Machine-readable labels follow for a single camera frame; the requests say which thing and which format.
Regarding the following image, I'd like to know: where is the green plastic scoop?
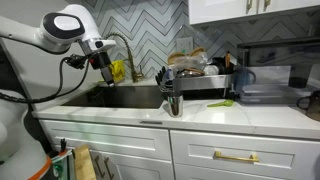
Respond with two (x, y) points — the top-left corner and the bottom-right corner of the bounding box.
(206, 99), (236, 108)

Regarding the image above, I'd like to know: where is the gold drawer handle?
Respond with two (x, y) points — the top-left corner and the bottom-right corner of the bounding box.
(213, 150), (261, 164)

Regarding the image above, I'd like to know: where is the white upper cabinet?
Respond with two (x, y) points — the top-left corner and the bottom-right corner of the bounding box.
(188, 0), (320, 26)

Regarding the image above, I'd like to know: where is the stainless steel sink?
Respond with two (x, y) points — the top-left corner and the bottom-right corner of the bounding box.
(61, 84), (166, 110)

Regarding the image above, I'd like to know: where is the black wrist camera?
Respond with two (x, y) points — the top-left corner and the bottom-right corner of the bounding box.
(64, 53), (89, 70)

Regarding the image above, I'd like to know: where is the shiny metal cup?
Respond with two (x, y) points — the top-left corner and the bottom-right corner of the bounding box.
(166, 93), (185, 119)

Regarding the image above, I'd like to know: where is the wooden cutting board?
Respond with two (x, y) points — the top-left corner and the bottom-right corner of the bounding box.
(72, 143), (98, 180)

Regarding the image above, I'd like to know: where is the stainless steel dish rack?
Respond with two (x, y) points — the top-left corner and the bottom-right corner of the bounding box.
(158, 73), (236, 101)

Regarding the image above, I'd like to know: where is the clear plastic storage box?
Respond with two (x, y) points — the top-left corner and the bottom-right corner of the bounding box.
(239, 65), (320, 105)

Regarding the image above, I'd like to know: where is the black dishes pile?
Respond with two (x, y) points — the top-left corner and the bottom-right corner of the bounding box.
(213, 56), (235, 75)

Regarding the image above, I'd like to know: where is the bronze door handle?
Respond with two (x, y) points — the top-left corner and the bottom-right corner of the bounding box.
(103, 156), (116, 180)
(94, 154), (106, 179)

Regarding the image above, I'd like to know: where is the clear plastic container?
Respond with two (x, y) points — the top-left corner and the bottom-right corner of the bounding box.
(173, 54), (210, 73)

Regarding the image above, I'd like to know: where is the white bowl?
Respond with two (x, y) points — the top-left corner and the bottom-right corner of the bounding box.
(203, 64), (220, 76)

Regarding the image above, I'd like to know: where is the brass spring faucet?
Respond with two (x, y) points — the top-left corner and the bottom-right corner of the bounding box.
(103, 32), (145, 84)

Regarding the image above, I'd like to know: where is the white lower cabinet door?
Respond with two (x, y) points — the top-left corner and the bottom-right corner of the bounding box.
(89, 149), (175, 180)

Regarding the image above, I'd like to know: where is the black red gripper body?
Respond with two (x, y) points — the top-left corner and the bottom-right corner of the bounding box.
(88, 51), (113, 71)

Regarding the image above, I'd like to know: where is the blue tinted pitcher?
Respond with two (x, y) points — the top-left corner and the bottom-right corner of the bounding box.
(234, 66), (257, 95)

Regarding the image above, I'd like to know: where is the dark glass mug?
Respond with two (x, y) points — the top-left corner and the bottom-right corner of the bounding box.
(296, 90), (320, 122)

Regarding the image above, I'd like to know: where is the yellow cloth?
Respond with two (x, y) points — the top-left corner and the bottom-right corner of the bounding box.
(109, 59), (126, 83)

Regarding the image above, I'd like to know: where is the dark round bowl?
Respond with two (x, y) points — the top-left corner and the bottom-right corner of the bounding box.
(179, 67), (206, 78)

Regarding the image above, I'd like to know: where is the white drawer with handle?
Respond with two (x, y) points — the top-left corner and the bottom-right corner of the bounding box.
(169, 129), (320, 180)

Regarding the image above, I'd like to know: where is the orange utensil handle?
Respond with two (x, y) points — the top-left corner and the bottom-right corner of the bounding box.
(225, 51), (232, 70)

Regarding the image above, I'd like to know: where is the black countertop appliance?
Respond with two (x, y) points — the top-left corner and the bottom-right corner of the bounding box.
(236, 36), (320, 90)

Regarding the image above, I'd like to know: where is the green tinted clear box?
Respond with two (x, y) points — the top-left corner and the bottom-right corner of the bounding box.
(51, 149), (76, 180)

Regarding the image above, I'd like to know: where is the blue mug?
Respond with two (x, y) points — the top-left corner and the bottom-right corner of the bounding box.
(165, 67), (175, 82)

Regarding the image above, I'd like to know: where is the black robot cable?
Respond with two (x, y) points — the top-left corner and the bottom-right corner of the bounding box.
(0, 54), (92, 104)

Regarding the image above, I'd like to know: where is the plain white drawer front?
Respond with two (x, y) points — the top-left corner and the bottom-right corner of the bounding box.
(39, 119), (173, 162)

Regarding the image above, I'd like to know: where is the white wall outlet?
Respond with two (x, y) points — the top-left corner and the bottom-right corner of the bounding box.
(175, 36), (195, 54)

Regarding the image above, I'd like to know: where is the small black clamp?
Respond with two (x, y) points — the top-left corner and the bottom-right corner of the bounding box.
(59, 137), (68, 154)

